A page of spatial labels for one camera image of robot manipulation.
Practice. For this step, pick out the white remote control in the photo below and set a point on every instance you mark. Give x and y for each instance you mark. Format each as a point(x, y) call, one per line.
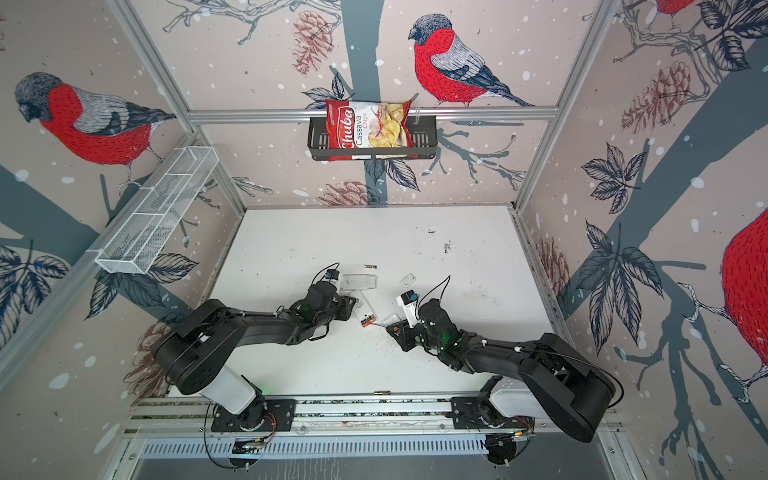
point(357, 282)
point(363, 307)

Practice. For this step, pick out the red cassava chips bag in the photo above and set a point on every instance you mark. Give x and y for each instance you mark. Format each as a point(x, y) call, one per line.
point(366, 125)

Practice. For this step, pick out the white wire mesh shelf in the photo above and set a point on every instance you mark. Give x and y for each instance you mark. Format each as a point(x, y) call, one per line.
point(142, 236)

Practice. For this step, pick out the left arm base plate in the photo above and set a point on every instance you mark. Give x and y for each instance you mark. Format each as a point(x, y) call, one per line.
point(264, 415)

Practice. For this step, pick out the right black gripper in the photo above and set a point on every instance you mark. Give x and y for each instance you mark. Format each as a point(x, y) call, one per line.
point(404, 340)

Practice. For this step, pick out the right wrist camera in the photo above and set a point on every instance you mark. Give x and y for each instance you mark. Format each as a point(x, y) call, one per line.
point(408, 302)

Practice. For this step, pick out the black wall basket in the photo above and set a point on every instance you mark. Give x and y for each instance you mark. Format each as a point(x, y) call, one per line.
point(423, 136)

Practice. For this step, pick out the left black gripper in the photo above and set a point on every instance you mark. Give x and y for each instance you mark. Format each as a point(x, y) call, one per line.
point(345, 303)

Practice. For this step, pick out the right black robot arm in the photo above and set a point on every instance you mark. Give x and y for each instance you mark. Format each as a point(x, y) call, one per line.
point(574, 393)

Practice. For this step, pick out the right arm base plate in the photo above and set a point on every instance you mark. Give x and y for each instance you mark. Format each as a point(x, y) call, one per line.
point(477, 412)

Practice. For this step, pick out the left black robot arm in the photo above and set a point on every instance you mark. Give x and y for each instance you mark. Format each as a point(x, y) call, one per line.
point(194, 355)

